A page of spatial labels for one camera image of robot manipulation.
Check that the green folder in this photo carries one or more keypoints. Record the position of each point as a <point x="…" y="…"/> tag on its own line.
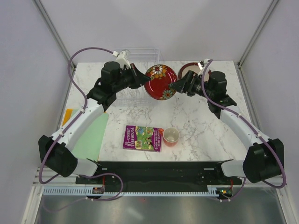
<point x="89" y="144"/>

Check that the purple treehouse book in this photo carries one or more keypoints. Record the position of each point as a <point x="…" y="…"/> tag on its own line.
<point x="142" y="138"/>

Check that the white slotted cable duct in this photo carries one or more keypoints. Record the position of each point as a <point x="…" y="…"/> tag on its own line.
<point x="207" y="191"/>

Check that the dark rimmed cream plate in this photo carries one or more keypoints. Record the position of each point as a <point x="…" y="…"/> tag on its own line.
<point x="187" y="67"/>

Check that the orange mug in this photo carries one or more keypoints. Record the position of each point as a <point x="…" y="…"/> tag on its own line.
<point x="170" y="136"/>

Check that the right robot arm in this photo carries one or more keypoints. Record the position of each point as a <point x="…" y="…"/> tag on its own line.
<point x="265" y="157"/>

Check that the small red floral plate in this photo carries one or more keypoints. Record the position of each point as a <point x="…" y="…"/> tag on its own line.
<point x="158" y="87"/>

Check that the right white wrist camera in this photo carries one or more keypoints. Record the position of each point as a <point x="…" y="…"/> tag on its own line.
<point x="202" y="64"/>

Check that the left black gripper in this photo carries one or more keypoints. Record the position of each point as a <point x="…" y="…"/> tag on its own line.
<point x="138" y="79"/>

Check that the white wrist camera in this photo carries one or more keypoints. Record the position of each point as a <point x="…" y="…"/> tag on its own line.
<point x="122" y="58"/>
<point x="202" y="64"/>

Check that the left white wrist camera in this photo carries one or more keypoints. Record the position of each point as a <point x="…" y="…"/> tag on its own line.
<point x="122" y="58"/>

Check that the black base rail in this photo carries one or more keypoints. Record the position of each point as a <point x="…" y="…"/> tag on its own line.
<point x="160" y="175"/>

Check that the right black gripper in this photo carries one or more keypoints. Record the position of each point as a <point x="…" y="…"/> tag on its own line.
<point x="186" y="84"/>

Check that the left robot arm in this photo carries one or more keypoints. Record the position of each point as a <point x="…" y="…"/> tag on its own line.
<point x="56" y="151"/>

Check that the yellow folder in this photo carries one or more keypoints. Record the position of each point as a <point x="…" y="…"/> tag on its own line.
<point x="67" y="116"/>

